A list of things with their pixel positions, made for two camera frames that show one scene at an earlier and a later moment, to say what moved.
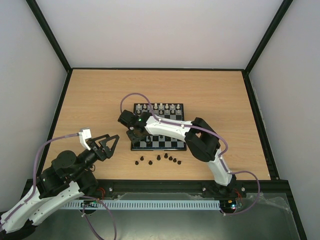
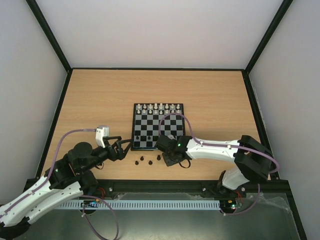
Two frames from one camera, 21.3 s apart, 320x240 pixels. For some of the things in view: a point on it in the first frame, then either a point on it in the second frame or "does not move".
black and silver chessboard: (156, 142) does not move
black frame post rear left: (46, 29) does not move
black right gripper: (135, 135) → (170, 157)
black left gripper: (108, 152) → (121, 154)
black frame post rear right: (283, 9) does not move
